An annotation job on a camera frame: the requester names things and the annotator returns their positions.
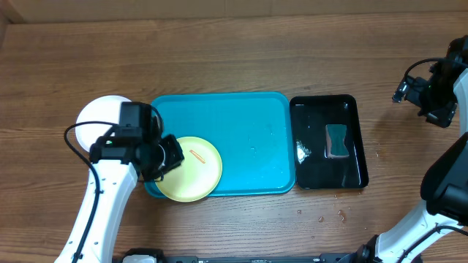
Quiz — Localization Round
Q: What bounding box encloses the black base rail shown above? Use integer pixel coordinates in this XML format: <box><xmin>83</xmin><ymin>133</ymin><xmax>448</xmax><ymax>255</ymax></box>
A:
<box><xmin>111</xmin><ymin>248</ymin><xmax>357</xmax><ymax>263</ymax></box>

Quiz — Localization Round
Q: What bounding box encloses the black rectangular water tray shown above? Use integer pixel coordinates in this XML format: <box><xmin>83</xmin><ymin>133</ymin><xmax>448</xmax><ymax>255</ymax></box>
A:
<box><xmin>290</xmin><ymin>94</ymin><xmax>369</xmax><ymax>189</ymax></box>

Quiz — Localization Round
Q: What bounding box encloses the green dish sponge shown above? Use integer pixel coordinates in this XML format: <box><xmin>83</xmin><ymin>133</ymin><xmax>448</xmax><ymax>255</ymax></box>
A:
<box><xmin>325</xmin><ymin>124</ymin><xmax>349</xmax><ymax>159</ymax></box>

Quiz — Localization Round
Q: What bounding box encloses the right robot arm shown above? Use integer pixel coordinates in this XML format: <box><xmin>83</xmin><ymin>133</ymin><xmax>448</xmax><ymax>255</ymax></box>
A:
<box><xmin>340</xmin><ymin>37</ymin><xmax>467</xmax><ymax>262</ymax></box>

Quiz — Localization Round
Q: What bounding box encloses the yellow round plate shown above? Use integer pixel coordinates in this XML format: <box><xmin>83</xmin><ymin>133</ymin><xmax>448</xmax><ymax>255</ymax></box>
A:
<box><xmin>155</xmin><ymin>137</ymin><xmax>222</xmax><ymax>202</ymax></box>

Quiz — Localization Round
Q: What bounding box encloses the white round plate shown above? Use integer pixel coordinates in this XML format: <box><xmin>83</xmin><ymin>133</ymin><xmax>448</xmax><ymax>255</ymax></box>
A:
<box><xmin>75</xmin><ymin>95</ymin><xmax>130</xmax><ymax>152</ymax></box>

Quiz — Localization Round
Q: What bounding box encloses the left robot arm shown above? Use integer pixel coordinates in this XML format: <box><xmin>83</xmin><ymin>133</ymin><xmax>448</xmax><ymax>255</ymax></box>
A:
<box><xmin>56</xmin><ymin>121</ymin><xmax>184</xmax><ymax>262</ymax></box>

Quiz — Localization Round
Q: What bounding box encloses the teal plastic serving tray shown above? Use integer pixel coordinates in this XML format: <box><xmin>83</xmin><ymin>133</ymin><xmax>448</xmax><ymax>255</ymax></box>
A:
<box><xmin>152</xmin><ymin>91</ymin><xmax>295</xmax><ymax>197</ymax></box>

